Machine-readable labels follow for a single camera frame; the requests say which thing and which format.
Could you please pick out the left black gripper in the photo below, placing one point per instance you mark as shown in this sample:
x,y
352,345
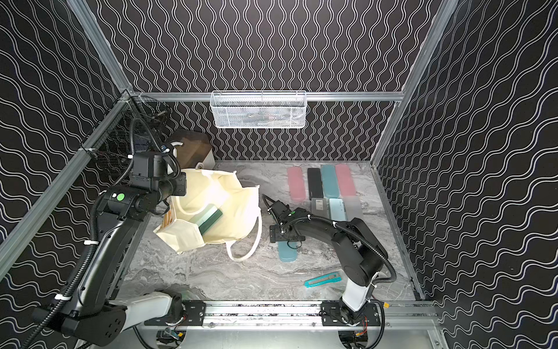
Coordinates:
x,y
178,183

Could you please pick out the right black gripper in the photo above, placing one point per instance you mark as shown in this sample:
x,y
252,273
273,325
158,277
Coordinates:
x,y
274,234

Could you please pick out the pale blue translucent pencil case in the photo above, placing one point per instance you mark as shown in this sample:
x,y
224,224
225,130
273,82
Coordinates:
x,y
286,254

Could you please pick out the grey pencil case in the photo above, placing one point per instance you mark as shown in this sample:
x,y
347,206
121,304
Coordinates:
x,y
319,207

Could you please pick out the cream canvas tote bag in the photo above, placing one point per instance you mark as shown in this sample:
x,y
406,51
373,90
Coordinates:
x,y
240,206

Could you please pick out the green pencil case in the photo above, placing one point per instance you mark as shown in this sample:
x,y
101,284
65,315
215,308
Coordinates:
x,y
206,218

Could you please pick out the light blue pencil case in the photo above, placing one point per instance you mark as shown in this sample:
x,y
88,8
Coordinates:
x,y
337,210

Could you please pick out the pink pencil case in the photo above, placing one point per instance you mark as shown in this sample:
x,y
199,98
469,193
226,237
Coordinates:
x,y
345,180
296,184

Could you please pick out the black pencil case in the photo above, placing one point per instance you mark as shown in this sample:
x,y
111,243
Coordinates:
x,y
315,184

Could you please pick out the teal utility knife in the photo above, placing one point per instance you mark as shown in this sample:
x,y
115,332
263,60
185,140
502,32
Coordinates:
x,y
322,280

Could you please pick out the teal translucent pencil case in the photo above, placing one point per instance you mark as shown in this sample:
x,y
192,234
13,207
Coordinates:
x,y
330,182

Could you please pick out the translucent clear pencil case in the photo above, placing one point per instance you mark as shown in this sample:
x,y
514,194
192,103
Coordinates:
x,y
353,208

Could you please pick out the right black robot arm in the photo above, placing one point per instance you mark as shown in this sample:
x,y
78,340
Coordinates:
x,y
362,258

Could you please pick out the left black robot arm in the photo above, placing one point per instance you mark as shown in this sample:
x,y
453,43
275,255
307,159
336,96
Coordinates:
x,y
82,309

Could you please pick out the brown lidded storage box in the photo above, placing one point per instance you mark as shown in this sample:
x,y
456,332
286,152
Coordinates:
x,y
192,150

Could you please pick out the black wire basket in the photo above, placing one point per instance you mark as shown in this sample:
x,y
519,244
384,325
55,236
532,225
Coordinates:
x,y
147,118

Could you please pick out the white wire mesh basket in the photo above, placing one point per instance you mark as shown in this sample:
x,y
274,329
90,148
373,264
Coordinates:
x,y
259,109

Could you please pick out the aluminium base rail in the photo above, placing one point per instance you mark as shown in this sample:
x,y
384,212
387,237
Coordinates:
x,y
312,315

